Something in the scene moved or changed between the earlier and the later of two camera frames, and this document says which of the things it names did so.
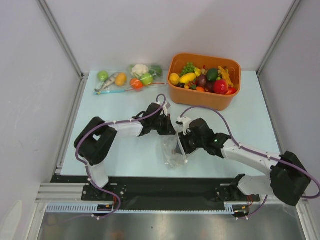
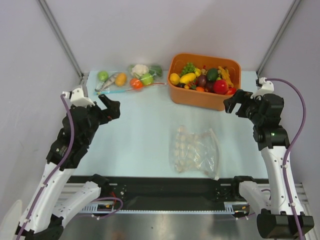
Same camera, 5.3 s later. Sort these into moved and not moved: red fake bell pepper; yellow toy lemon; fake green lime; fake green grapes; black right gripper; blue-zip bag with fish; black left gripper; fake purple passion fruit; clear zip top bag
Moved: black right gripper; black left gripper; clear zip top bag
Not moved: fake green lime; fake green grapes; red fake bell pepper; blue-zip bag with fish; yellow toy lemon; fake purple passion fruit
